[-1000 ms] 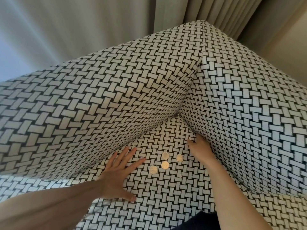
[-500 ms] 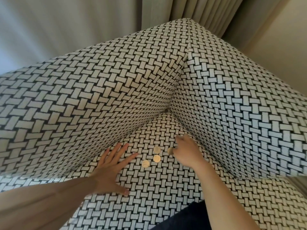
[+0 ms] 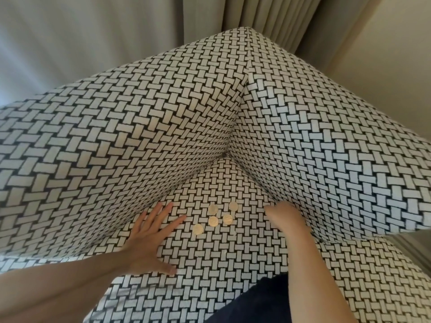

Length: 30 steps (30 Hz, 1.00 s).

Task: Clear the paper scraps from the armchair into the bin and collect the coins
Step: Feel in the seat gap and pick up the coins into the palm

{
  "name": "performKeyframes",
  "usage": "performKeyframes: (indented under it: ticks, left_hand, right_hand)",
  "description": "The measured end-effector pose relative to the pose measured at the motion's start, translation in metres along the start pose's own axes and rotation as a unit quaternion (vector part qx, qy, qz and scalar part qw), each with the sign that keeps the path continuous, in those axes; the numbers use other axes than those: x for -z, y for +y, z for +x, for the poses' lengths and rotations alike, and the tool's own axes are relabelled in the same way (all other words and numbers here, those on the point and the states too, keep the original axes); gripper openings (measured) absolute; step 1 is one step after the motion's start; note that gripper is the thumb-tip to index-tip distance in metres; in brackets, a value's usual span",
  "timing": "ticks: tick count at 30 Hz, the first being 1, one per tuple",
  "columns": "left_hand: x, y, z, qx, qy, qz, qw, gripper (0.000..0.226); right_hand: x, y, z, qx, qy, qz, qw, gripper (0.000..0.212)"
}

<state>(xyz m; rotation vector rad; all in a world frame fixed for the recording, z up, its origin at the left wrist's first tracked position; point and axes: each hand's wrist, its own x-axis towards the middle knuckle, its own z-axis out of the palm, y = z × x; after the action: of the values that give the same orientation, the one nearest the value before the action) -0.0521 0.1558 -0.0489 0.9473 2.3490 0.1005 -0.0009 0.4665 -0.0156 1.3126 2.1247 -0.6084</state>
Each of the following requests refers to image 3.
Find person's left hand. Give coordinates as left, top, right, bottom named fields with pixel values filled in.
left=121, top=201, right=188, bottom=277

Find person's right hand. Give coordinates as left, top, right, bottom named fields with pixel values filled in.
left=264, top=201, right=312, bottom=239

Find black white woven-pattern sofa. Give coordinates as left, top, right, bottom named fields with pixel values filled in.
left=0, top=26, right=431, bottom=323

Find person's left forearm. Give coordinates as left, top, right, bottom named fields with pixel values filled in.
left=0, top=250, right=130, bottom=323

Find person's right forearm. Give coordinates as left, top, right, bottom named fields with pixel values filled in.
left=284, top=228, right=357, bottom=323

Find sheer white curtain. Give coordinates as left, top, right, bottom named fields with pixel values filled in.
left=0, top=0, right=189, bottom=108

